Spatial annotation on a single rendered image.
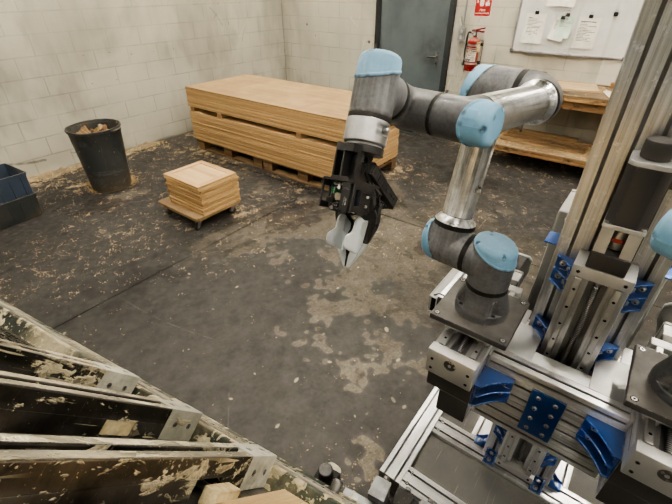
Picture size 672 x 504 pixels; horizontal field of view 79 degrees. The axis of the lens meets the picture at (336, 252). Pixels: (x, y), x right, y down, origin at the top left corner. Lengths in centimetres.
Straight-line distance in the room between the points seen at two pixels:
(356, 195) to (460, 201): 53
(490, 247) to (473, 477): 107
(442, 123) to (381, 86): 12
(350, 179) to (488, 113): 24
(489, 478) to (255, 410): 114
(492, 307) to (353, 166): 67
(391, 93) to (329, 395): 183
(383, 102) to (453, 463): 154
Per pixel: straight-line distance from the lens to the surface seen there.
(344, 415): 223
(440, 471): 189
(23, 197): 467
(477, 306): 121
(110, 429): 96
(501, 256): 112
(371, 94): 70
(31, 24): 565
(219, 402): 236
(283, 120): 447
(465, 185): 115
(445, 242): 118
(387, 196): 76
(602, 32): 563
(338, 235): 72
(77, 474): 60
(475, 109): 72
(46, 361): 110
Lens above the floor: 184
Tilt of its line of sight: 34 degrees down
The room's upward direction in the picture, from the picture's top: straight up
